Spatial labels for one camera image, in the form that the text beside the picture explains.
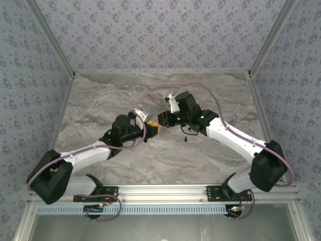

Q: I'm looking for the small black controller board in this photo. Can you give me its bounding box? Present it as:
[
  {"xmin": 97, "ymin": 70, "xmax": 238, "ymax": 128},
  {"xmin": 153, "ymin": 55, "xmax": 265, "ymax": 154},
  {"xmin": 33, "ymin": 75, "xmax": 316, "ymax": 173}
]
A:
[
  {"xmin": 226, "ymin": 204, "xmax": 246, "ymax": 219},
  {"xmin": 83, "ymin": 204, "xmax": 105, "ymax": 219}
]

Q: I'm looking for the thin black left gripper cable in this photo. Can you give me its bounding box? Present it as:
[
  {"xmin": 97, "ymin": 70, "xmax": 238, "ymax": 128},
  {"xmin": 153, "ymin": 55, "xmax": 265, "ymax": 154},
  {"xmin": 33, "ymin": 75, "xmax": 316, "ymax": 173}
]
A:
[{"xmin": 122, "ymin": 140, "xmax": 141, "ymax": 149}]

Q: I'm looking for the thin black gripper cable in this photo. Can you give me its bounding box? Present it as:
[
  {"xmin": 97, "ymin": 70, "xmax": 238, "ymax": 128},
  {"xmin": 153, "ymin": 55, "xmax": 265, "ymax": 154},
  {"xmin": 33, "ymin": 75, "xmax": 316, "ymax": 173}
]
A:
[
  {"xmin": 122, "ymin": 140, "xmax": 141, "ymax": 149},
  {"xmin": 180, "ymin": 124, "xmax": 200, "ymax": 136}
]

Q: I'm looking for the thin black right gripper cable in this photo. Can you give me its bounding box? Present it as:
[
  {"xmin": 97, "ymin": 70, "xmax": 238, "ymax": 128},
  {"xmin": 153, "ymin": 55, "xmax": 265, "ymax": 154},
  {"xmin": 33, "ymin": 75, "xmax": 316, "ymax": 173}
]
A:
[{"xmin": 180, "ymin": 124, "xmax": 200, "ymax": 136}]

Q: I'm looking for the wide aluminium frame rail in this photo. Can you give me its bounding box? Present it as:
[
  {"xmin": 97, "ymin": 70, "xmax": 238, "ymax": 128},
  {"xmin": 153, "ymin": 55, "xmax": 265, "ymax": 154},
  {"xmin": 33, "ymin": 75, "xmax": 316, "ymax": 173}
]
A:
[{"xmin": 27, "ymin": 184, "xmax": 301, "ymax": 204}]

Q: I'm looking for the aluminium table edge rail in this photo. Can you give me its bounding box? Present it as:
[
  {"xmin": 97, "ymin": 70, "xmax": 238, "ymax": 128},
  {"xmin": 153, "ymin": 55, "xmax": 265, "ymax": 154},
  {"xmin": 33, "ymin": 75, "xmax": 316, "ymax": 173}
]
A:
[
  {"xmin": 245, "ymin": 71, "xmax": 288, "ymax": 184},
  {"xmin": 37, "ymin": 72, "xmax": 76, "ymax": 186}
]

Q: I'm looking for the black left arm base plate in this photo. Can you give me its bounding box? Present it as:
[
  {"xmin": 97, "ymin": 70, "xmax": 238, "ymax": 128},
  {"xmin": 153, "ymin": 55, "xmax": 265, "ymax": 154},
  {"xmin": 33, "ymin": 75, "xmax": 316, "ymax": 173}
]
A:
[{"xmin": 73, "ymin": 186, "xmax": 119, "ymax": 203}]

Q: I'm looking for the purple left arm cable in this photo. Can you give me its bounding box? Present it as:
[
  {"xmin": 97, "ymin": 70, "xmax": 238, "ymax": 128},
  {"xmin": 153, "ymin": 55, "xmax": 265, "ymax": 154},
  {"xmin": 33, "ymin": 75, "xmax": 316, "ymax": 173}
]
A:
[{"xmin": 26, "ymin": 111, "xmax": 147, "ymax": 223}]

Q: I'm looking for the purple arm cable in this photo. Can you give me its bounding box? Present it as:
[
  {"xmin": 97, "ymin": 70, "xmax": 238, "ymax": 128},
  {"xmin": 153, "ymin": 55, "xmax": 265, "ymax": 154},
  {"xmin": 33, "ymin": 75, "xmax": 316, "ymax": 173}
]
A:
[
  {"xmin": 172, "ymin": 82, "xmax": 295, "ymax": 221},
  {"xmin": 26, "ymin": 111, "xmax": 147, "ymax": 223}
]

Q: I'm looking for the light blue slotted cable duct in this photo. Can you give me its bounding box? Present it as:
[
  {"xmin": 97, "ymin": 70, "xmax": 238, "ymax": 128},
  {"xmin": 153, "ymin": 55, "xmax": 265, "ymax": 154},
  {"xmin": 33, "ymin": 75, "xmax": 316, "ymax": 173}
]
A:
[{"xmin": 37, "ymin": 204, "xmax": 228, "ymax": 215}]

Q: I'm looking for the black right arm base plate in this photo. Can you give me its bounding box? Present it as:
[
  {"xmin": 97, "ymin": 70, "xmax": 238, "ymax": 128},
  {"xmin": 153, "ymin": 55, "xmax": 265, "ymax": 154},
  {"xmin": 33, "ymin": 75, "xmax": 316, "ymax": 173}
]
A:
[{"xmin": 206, "ymin": 185, "xmax": 253, "ymax": 203}]

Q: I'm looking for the aluminium frame post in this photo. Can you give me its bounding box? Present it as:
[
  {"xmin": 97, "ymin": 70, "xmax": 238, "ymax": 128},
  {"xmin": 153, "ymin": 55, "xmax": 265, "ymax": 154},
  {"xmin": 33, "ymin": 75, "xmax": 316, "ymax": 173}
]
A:
[
  {"xmin": 24, "ymin": 0, "xmax": 76, "ymax": 77},
  {"xmin": 247, "ymin": 0, "xmax": 300, "ymax": 77}
]

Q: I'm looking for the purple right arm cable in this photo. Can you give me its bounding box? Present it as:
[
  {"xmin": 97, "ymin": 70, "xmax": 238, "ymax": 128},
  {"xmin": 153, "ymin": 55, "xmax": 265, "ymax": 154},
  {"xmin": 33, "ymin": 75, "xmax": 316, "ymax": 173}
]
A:
[{"xmin": 172, "ymin": 82, "xmax": 295, "ymax": 221}]

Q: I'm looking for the aluminium frame leg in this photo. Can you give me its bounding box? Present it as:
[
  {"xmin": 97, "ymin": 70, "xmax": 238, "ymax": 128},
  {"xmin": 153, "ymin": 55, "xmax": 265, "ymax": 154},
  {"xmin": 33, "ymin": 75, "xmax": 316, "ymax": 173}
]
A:
[
  {"xmin": 287, "ymin": 202, "xmax": 314, "ymax": 241},
  {"xmin": 12, "ymin": 202, "xmax": 38, "ymax": 241}
]

